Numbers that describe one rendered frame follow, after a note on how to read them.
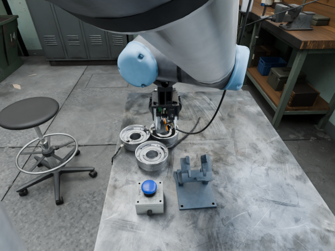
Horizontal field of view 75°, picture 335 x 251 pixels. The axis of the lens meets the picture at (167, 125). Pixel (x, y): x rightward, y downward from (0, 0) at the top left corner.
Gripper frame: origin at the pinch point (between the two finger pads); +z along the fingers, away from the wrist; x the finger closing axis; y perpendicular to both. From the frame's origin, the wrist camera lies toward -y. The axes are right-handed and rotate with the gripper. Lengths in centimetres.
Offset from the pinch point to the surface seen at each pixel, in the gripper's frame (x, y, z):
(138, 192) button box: -7.5, 22.6, 2.2
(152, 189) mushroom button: -3.6, 23.3, -0.6
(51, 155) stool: -77, -41, 68
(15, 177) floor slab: -115, -41, 95
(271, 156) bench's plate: 35.3, 7.2, 9.3
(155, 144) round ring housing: -3.4, 2.9, 6.5
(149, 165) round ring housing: -5.2, 12.6, 4.7
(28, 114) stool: -78, -44, 34
